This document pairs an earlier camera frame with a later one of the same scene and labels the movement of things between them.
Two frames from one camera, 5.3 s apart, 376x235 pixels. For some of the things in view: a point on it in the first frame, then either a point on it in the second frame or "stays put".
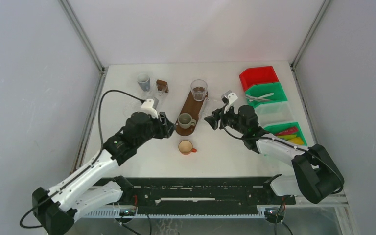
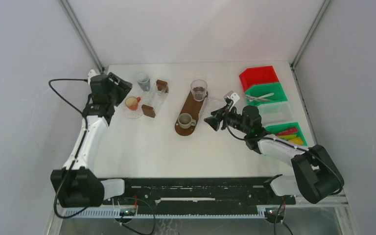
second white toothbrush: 257,99 stays put
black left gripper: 165,128 -> 124,87
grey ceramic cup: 185,121 stays put
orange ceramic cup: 185,147 -> 131,103
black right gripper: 218,114 stays put
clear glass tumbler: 199,88 stays put
